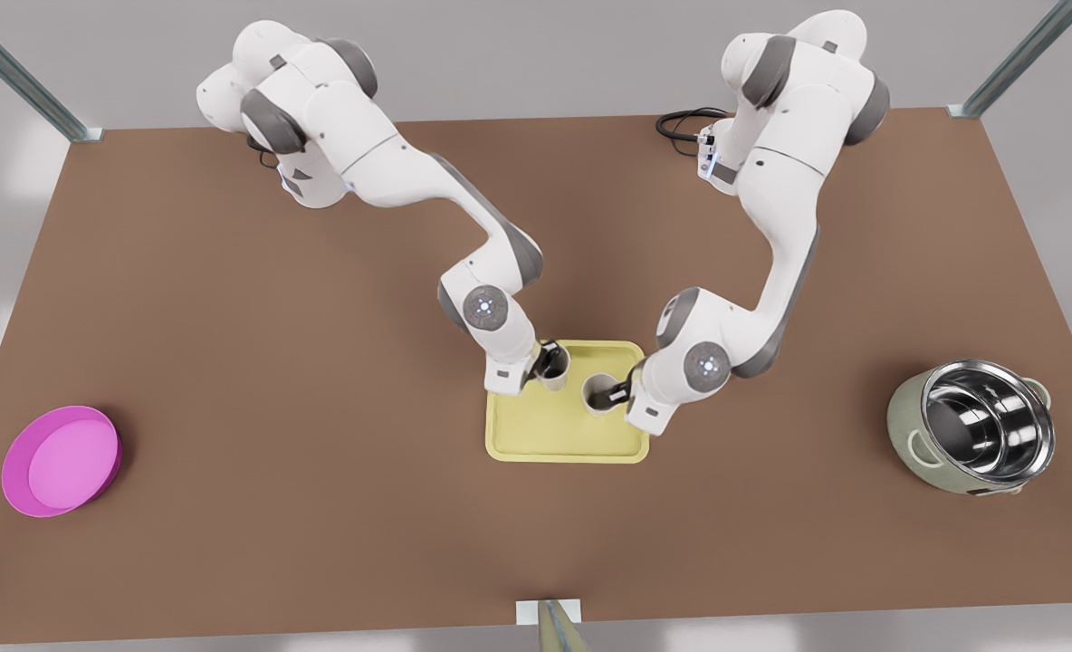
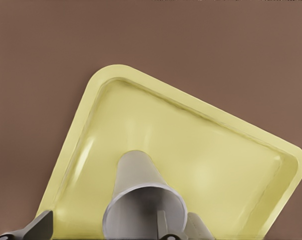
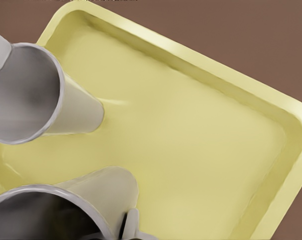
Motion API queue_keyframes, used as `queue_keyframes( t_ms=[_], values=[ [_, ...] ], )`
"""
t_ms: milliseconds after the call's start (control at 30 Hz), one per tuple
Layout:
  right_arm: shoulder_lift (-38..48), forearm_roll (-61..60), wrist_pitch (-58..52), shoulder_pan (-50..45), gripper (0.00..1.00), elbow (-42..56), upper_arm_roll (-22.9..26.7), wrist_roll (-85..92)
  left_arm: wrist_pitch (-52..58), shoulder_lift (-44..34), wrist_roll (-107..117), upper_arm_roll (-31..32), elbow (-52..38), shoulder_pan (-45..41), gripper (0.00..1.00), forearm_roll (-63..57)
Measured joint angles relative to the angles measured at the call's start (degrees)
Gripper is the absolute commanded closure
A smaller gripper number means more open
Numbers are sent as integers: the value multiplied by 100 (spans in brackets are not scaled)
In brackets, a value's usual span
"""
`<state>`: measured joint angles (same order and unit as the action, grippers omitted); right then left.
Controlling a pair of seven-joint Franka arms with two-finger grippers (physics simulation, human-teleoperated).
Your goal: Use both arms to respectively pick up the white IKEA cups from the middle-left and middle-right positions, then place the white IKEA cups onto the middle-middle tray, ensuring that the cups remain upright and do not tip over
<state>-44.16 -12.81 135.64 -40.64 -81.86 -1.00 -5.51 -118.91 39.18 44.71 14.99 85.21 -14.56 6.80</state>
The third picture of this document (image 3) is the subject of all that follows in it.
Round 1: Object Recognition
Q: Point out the white IKEA cup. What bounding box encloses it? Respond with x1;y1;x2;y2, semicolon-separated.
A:
0;42;105;146
0;166;139;240

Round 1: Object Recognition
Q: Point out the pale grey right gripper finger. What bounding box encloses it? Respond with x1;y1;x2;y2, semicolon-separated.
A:
120;208;158;240

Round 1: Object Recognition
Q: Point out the pale yellow rectangular tray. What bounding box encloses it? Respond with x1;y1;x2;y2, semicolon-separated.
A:
0;2;302;240

